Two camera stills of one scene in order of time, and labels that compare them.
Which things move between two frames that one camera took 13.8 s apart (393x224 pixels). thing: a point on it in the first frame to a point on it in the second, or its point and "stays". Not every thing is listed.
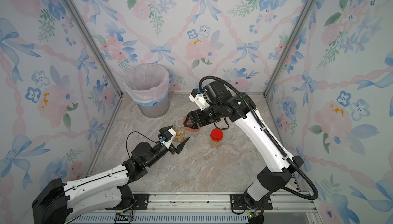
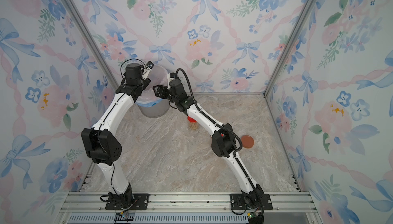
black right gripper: (203, 120) to (158, 93)
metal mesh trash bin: (156, 110) stays
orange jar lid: (189, 122) to (247, 141)
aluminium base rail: (153, 207) stays
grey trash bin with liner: (147, 83) stays
